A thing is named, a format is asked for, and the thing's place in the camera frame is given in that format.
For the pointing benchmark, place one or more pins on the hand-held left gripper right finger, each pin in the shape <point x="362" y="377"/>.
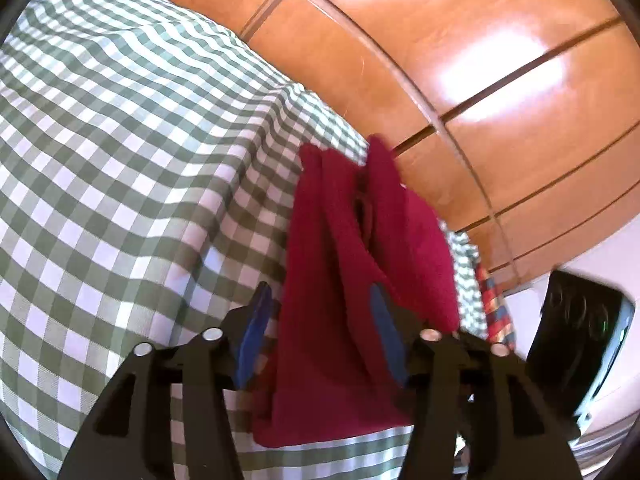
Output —
<point x="387" y="332"/>

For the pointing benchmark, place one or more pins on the green checked bed sheet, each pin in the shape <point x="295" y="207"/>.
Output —
<point x="130" y="170"/>

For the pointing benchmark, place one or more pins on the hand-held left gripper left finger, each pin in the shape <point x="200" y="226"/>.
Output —
<point x="255" y="327"/>

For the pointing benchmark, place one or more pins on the magenta long-sleeve shirt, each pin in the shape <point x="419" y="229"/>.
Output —
<point x="330" y="280"/>

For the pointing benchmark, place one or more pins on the colourful plaid cloth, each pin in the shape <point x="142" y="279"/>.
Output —
<point x="492" y="305"/>

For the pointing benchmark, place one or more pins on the wooden wardrobe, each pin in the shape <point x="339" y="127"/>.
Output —
<point x="450" y="60"/>

